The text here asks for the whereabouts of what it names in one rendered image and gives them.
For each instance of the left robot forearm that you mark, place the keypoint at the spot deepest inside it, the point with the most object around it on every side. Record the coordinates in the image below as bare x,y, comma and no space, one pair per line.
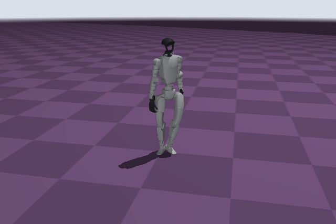
179,83

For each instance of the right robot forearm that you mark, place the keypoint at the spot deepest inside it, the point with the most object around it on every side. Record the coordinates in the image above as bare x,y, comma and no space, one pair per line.
152,88

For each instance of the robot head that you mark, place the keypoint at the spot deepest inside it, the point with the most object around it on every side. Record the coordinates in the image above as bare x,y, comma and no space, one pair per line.
167,42

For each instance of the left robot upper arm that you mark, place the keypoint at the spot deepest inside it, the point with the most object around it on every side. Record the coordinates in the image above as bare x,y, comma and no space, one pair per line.
180,59

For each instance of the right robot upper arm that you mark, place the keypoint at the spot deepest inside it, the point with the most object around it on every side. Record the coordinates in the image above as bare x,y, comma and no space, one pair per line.
156,63

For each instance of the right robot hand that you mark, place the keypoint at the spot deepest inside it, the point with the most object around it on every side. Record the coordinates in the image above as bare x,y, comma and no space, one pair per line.
152,105

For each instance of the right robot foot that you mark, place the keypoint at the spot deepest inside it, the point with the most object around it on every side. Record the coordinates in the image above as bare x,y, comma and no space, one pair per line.
160,151

